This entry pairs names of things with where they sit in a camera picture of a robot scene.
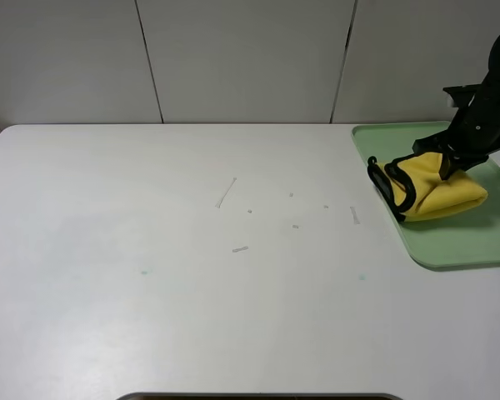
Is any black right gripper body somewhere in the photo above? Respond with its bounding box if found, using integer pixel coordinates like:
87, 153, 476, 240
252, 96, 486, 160
443, 81, 500, 157

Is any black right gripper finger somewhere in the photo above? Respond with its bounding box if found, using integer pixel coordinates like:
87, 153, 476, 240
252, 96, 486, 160
438, 153, 488, 180
412, 132, 454, 153

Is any yellow towel with black trim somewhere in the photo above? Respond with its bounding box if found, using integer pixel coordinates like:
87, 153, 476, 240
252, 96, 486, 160
367, 152, 488, 223

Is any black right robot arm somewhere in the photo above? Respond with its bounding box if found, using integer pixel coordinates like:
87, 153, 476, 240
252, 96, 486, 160
412, 35, 500, 180

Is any green plastic tray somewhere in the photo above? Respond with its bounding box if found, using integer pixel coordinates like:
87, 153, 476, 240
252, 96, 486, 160
352, 122, 500, 271

